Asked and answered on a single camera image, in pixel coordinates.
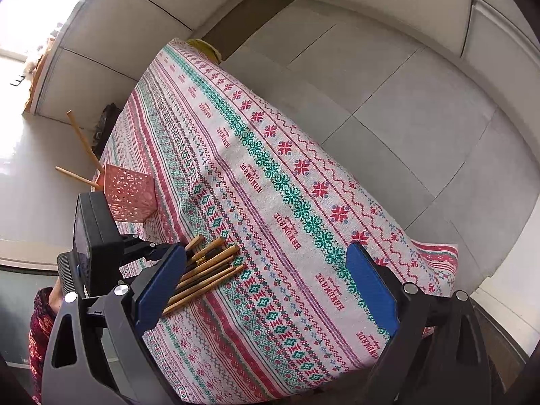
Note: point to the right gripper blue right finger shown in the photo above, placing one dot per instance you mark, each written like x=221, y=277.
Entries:
x=376, y=296

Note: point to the red patterned sleeve forearm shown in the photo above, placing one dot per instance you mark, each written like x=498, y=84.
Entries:
x=41, y=324

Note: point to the patterned red green tablecloth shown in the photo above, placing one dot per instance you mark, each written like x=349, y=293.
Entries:
x=227, y=164

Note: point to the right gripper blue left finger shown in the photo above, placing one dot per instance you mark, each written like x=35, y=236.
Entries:
x=155, y=285

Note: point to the black trash bin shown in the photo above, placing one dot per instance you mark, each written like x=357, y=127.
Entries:
x=104, y=128

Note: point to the pink perforated utensil holder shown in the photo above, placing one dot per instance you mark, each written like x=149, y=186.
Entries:
x=130, y=195

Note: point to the black chopstick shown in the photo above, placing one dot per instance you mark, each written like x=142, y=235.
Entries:
x=207, y=273

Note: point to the person's left hand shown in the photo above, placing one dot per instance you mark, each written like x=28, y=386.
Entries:
x=56, y=297

